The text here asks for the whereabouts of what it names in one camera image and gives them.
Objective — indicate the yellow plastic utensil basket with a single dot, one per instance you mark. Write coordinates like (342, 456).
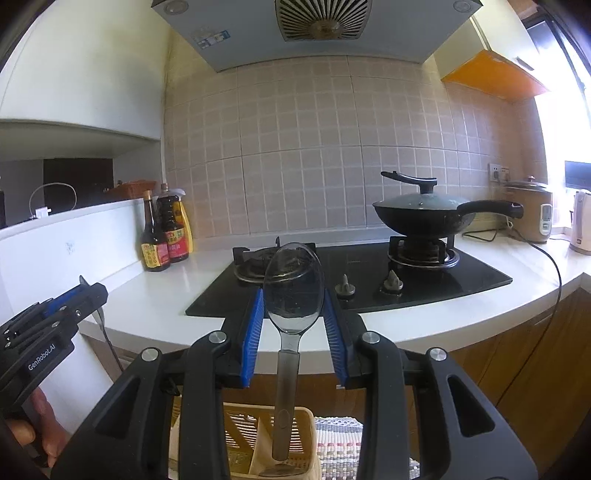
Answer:
(304, 443)

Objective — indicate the window with dark frame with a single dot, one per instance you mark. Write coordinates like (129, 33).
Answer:
(549, 41)

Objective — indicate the brown wicker basket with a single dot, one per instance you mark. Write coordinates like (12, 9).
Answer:
(134, 188)

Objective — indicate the slim dark soy sauce bottle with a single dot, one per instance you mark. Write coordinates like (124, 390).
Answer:
(151, 244)

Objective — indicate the large red label sauce bottle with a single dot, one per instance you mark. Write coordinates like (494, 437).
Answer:
(173, 230)

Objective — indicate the black glass gas stove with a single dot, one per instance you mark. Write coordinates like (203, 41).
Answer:
(360, 261)

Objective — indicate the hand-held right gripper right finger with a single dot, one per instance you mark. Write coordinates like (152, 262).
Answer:
(334, 341)

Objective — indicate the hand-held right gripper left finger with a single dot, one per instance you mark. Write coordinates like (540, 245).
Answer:
(249, 341)

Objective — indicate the black burner grate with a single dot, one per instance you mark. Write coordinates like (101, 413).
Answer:
(249, 267)
(422, 256)

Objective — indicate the grey stove knob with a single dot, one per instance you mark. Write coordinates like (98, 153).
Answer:
(391, 282)
(345, 287)

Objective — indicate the orange wall cabinet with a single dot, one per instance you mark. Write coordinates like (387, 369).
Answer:
(494, 76)

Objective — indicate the wall power outlet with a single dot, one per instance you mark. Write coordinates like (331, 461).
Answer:
(498, 173)

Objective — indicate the white electric kettle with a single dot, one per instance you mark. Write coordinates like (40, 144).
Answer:
(581, 221)

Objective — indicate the clear grey plastic spoon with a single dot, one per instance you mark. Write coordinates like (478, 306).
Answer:
(293, 286)

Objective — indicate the dark slim utensil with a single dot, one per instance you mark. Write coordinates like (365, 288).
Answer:
(110, 344)

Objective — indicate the person's left hand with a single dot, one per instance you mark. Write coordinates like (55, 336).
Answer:
(51, 424)

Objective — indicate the yellow oil bottle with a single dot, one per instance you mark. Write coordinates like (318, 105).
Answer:
(187, 226)

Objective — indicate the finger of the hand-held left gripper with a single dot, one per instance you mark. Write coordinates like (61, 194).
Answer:
(94, 300)
(60, 300)

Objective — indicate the grey range hood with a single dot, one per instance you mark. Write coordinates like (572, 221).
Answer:
(240, 46)

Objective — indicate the beige rice cooker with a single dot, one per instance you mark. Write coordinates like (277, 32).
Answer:
(526, 212)

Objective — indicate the striped woven mat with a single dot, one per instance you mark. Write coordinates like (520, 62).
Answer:
(337, 447)

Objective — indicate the black wok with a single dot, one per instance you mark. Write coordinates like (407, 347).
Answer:
(415, 220)

